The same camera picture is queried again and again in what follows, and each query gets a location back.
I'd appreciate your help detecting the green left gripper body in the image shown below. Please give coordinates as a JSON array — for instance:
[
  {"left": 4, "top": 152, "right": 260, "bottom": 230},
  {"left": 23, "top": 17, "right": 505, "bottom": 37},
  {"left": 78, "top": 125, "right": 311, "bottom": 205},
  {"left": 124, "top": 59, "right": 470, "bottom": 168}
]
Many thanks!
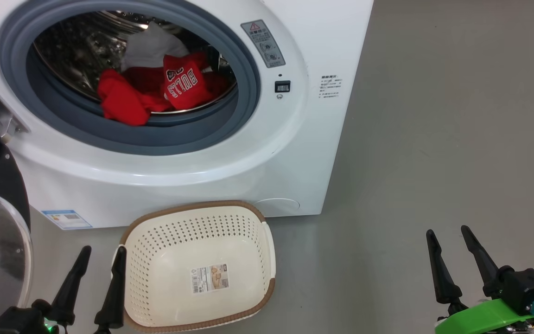
[{"left": 40, "top": 320, "right": 69, "bottom": 334}]

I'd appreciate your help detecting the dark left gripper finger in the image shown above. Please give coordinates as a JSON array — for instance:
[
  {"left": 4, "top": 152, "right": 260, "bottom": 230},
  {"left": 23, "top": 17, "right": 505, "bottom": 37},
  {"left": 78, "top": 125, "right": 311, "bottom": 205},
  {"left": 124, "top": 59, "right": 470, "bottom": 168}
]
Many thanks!
[
  {"left": 47, "top": 246, "right": 92, "bottom": 326},
  {"left": 94, "top": 246, "right": 127, "bottom": 331}
]

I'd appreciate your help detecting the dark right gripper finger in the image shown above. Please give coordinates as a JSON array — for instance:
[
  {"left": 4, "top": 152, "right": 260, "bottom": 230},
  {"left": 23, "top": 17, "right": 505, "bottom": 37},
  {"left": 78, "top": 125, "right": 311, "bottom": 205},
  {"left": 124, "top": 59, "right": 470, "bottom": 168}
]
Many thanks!
[
  {"left": 426, "top": 229, "right": 463, "bottom": 305},
  {"left": 461, "top": 225, "right": 504, "bottom": 297}
]

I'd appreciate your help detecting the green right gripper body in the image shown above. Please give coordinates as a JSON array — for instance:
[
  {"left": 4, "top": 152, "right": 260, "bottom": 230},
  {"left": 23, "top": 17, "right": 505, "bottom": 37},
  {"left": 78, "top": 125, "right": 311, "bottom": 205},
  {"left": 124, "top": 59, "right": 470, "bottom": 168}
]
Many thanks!
[{"left": 435, "top": 299, "right": 534, "bottom": 334}]

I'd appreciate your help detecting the red Bulls jersey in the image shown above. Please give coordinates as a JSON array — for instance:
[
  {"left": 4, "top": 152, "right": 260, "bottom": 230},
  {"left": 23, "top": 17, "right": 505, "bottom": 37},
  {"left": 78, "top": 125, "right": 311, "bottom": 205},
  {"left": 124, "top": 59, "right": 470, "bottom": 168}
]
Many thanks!
[{"left": 96, "top": 52, "right": 228, "bottom": 127}]

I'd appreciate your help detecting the white garment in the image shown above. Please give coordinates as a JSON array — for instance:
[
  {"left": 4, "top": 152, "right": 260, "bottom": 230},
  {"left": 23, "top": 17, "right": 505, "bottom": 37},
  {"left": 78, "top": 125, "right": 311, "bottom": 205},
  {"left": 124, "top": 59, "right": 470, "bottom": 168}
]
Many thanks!
[{"left": 121, "top": 22, "right": 190, "bottom": 72}]

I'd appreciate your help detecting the cream perforated basket brown rim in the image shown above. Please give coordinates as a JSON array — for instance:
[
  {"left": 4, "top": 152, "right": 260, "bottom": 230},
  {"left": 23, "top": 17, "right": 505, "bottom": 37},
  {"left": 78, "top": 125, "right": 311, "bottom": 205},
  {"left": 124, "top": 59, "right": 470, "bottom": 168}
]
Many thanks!
[{"left": 118, "top": 200, "right": 277, "bottom": 334}]

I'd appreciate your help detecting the printed product label sticker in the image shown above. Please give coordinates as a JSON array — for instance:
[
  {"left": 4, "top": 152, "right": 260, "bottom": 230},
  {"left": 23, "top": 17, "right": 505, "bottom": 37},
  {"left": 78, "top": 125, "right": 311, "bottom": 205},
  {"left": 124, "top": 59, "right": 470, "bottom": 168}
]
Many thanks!
[{"left": 190, "top": 264, "right": 229, "bottom": 294}]

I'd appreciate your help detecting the grey rubber door gasket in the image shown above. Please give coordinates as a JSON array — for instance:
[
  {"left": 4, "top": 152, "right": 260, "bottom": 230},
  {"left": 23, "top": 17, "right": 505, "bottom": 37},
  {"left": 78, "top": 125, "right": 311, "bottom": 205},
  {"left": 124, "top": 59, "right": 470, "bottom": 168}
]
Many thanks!
[{"left": 0, "top": 0, "right": 261, "bottom": 156}]

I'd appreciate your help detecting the white front-load washing machine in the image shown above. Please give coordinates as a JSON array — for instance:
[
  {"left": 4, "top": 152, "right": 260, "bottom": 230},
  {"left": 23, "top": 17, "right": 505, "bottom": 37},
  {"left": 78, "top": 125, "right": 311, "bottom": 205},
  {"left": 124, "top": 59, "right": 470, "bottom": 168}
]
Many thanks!
[{"left": 0, "top": 0, "right": 374, "bottom": 230}]

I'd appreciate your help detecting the steel washer drum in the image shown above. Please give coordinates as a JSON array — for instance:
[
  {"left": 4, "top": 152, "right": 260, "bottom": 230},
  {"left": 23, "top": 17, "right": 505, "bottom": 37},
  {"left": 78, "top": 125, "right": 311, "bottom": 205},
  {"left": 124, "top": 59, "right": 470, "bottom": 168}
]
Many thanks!
[{"left": 33, "top": 10, "right": 237, "bottom": 114}]

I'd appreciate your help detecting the blue energy label sticker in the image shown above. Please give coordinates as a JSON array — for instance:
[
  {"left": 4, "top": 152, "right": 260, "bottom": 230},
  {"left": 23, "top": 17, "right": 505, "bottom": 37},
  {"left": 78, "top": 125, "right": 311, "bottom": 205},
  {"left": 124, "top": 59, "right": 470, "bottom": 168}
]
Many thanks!
[{"left": 41, "top": 210, "right": 93, "bottom": 231}]

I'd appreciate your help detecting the round white filter cover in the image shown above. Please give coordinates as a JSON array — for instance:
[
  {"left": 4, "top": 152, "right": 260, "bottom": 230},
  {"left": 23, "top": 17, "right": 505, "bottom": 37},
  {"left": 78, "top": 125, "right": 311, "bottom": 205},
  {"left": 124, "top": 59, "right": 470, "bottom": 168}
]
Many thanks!
[{"left": 254, "top": 198, "right": 301, "bottom": 218}]

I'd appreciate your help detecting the small printed text label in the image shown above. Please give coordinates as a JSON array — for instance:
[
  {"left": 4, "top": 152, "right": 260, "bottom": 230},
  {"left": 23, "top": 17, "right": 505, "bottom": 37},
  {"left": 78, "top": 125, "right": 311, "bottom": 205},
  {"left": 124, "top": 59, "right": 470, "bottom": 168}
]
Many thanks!
[{"left": 319, "top": 74, "right": 342, "bottom": 100}]

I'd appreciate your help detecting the grey warning sticker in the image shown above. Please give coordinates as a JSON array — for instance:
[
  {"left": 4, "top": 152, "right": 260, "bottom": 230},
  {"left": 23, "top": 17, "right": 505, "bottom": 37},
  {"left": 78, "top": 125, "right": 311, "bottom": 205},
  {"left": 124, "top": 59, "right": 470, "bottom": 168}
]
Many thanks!
[{"left": 241, "top": 19, "right": 286, "bottom": 69}]

